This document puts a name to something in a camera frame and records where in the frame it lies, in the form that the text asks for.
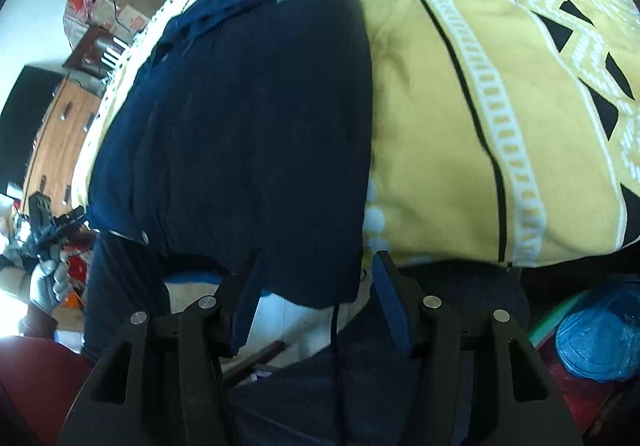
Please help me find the navy blue shirt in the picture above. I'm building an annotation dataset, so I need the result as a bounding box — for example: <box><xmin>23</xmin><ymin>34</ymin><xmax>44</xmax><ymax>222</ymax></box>
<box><xmin>86</xmin><ymin>0</ymin><xmax>379</xmax><ymax>311</ymax></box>

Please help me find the grey gloved left hand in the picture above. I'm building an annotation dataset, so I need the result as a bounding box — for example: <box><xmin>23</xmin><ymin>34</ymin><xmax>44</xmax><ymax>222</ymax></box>
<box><xmin>29</xmin><ymin>246</ymin><xmax>72</xmax><ymax>315</ymax></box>

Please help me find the wooden drawer cabinet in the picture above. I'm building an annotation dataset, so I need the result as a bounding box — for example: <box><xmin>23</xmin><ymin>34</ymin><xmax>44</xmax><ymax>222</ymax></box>
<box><xmin>23</xmin><ymin>78</ymin><xmax>101</xmax><ymax>215</ymax></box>

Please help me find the red round stool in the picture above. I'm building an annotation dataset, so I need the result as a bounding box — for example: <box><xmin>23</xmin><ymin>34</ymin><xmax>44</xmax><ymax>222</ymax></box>
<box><xmin>1</xmin><ymin>336</ymin><xmax>92</xmax><ymax>445</ymax></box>

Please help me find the blue plastic bag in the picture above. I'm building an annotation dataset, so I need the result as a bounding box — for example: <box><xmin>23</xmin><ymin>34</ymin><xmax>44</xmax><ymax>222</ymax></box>
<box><xmin>554</xmin><ymin>283</ymin><xmax>639</xmax><ymax>383</ymax></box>

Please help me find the cardboard boxes stack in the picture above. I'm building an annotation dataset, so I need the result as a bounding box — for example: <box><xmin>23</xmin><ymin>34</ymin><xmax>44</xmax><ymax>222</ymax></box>
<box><xmin>63</xmin><ymin>0</ymin><xmax>166</xmax><ymax>48</ymax></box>

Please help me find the yellow patterned bedspread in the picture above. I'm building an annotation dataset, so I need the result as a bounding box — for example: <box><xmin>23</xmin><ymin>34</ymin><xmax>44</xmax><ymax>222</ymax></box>
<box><xmin>72</xmin><ymin>0</ymin><xmax>639</xmax><ymax>267</ymax></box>

